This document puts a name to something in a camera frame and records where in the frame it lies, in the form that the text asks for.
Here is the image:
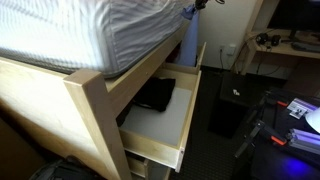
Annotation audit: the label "wooden bed frame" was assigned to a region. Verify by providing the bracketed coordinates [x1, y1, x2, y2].
[0, 9, 192, 180]

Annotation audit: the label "white curved object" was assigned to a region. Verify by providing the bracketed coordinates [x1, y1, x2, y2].
[304, 106, 320, 135]

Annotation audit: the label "black orange clamp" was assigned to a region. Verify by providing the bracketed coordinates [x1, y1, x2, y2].
[233, 119, 288, 160]

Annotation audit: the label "black work table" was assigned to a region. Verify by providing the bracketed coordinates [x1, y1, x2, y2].
[232, 87, 320, 180]

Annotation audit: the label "black monitor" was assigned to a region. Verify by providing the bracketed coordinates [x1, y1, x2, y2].
[267, 0, 320, 43]

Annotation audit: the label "black desk cables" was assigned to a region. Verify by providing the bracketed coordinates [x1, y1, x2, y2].
[232, 32, 285, 76]

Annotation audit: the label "black cloth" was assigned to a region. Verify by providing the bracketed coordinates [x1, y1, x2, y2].
[132, 76, 177, 113]

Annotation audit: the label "aluminium extrusion bars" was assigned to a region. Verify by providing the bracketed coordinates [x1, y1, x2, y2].
[287, 128, 320, 156]

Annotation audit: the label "aluminium bracket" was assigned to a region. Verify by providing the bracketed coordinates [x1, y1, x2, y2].
[286, 97, 320, 120]

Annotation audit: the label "mattress with striped sheet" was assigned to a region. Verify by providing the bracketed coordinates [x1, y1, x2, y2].
[0, 0, 196, 79]

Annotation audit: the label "wooden drawer with black cloth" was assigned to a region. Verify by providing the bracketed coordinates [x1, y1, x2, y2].
[117, 67, 203, 174]

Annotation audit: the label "black headphones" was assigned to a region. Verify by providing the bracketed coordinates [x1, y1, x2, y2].
[255, 32, 282, 48]

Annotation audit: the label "white wall outlet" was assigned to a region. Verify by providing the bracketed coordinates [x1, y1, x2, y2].
[225, 43, 237, 57]

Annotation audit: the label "black box speaker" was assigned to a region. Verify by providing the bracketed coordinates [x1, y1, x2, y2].
[207, 71, 268, 140]

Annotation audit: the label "black backpack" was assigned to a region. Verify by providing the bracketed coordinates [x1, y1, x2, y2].
[28, 156, 102, 180]

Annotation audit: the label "wooden desk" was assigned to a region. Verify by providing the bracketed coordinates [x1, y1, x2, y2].
[239, 0, 320, 76]

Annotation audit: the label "dark keyboard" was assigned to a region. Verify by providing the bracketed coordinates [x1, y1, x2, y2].
[290, 41, 320, 54]

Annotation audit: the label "low wooden drawer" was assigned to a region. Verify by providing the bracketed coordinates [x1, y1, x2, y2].
[125, 151, 173, 180]

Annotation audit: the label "black red clamp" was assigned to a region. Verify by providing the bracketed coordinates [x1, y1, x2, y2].
[245, 92, 290, 125]

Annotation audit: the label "black power cable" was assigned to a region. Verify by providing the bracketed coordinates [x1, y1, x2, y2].
[217, 48, 225, 70]

